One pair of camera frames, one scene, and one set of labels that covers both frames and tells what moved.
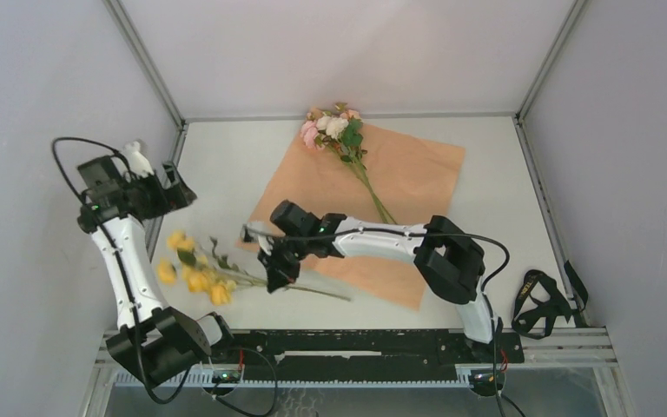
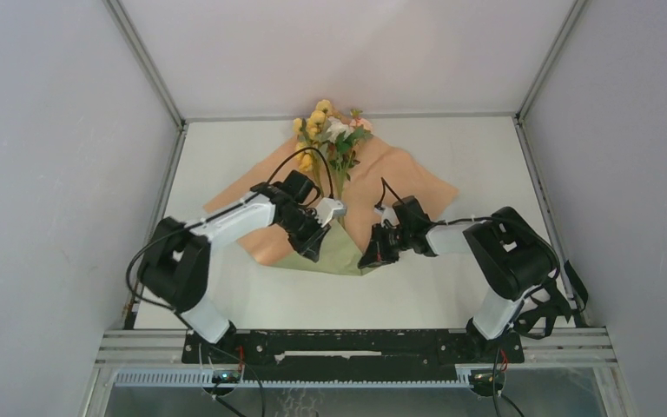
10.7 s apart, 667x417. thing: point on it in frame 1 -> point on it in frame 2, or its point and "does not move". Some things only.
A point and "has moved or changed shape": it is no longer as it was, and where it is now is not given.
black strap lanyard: (539, 301) does not move
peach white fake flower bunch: (341, 129) has moved or changed shape
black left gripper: (170, 198) -> (310, 245)
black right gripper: (280, 273) -> (377, 250)
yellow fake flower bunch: (188, 267) -> (310, 132)
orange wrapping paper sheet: (414, 176) has moved or changed shape
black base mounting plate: (362, 351) does not move
